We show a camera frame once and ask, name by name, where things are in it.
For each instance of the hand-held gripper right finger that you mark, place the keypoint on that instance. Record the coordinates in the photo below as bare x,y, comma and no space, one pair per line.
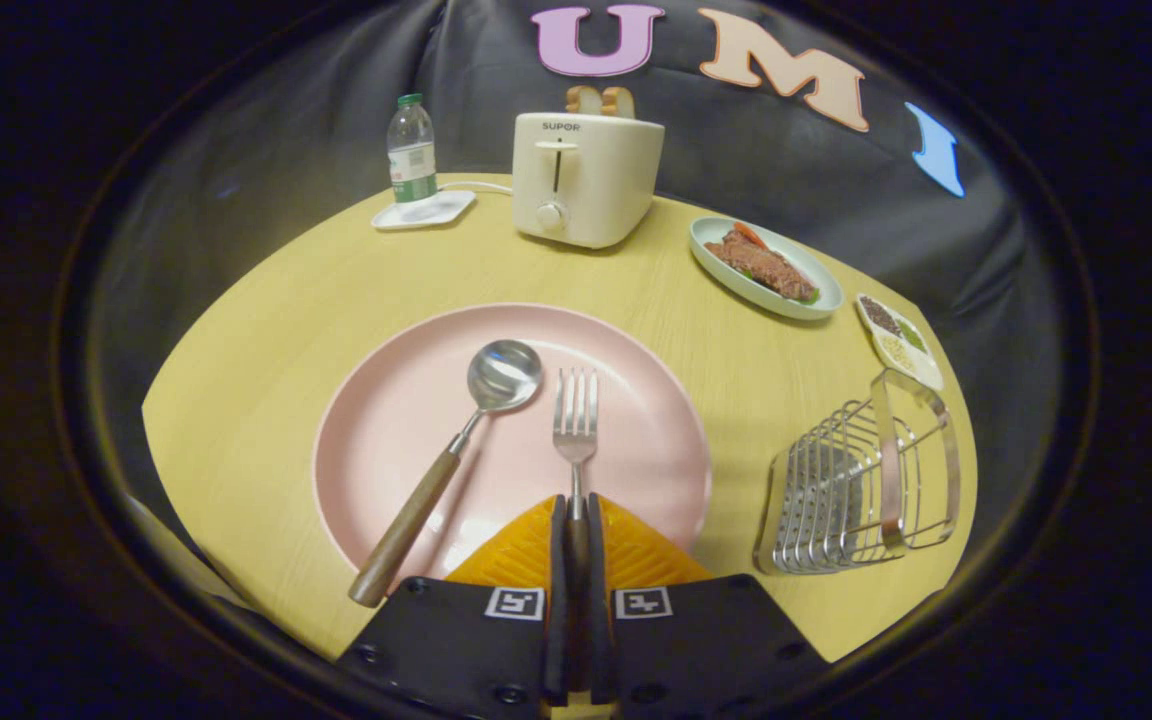
599,600

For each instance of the pale green plate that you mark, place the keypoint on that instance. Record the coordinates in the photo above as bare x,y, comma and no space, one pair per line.
726,275

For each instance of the clear plastic water bottle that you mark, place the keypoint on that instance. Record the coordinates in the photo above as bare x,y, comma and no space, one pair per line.
412,150

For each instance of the white divided spice dish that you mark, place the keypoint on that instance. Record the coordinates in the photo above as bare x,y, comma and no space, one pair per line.
898,342

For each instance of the cooked meat slices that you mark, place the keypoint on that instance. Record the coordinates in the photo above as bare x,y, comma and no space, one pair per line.
766,268

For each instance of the cream white toaster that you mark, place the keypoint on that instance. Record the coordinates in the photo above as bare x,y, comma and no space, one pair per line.
596,190

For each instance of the red tomato slice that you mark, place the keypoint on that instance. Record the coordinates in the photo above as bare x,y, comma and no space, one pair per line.
749,234

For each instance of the small white square tray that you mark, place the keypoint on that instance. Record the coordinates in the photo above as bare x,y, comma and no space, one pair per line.
446,208

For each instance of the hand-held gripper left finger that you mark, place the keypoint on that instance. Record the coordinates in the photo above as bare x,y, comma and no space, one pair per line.
558,600

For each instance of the pink round plate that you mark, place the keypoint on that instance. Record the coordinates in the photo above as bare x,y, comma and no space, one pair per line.
636,450

